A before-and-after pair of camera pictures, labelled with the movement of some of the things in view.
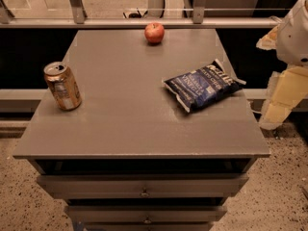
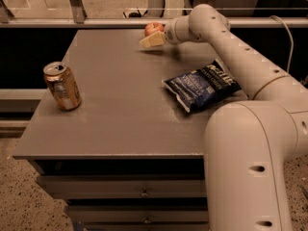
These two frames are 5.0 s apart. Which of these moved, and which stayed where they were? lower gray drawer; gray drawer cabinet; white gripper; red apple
Moved: white gripper
Stayed: gray drawer cabinet; lower gray drawer; red apple
